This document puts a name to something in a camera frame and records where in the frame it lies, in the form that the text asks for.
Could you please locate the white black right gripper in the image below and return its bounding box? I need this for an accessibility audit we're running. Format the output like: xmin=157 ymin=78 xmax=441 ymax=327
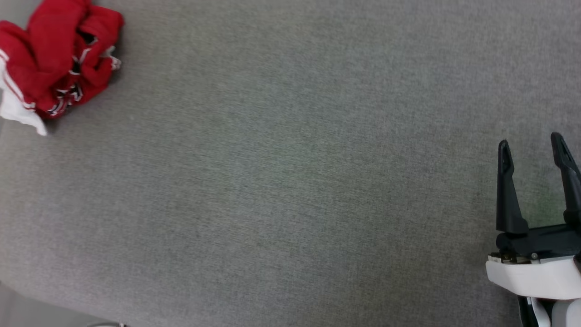
xmin=486 ymin=132 xmax=581 ymax=301

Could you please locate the red basketball shorts white trim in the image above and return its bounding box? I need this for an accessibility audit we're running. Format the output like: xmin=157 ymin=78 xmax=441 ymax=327
xmin=0 ymin=0 xmax=125 ymax=136

